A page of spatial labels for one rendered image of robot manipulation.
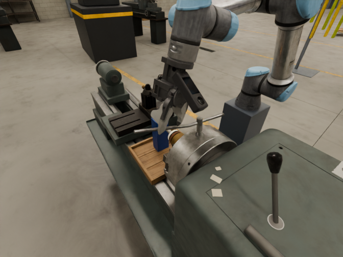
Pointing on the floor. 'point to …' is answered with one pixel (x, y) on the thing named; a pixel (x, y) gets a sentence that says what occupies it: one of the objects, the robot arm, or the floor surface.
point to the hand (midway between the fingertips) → (171, 128)
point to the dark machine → (105, 29)
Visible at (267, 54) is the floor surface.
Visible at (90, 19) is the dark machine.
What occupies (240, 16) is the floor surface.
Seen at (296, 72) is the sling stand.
